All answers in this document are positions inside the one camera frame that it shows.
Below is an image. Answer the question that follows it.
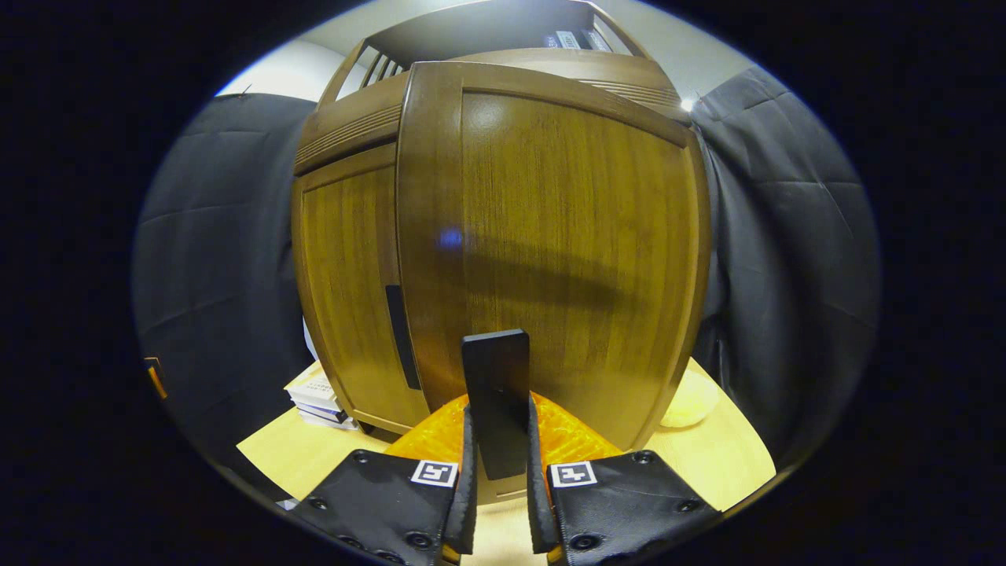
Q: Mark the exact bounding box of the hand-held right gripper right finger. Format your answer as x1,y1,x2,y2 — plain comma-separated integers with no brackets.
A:
525,391,720,566

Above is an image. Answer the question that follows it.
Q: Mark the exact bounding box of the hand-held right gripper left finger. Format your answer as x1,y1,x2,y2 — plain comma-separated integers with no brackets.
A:
291,393,479,566

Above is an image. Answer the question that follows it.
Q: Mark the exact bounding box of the black door handle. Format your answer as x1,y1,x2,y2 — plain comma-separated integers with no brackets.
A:
385,285,423,391
462,330,531,482

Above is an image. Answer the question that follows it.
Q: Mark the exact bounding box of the wooden shoe cabinet door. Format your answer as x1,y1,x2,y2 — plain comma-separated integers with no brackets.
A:
292,143,429,437
397,61,712,504

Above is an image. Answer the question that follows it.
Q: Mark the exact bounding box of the wooden double-door shoe cabinet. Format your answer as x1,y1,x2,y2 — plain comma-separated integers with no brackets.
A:
292,0,692,441

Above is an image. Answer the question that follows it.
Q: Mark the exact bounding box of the black backdrop cloth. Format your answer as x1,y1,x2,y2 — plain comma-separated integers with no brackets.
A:
132,64,881,472

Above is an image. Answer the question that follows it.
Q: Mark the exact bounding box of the stack of flat books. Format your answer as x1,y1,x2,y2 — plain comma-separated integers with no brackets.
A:
285,369,362,432

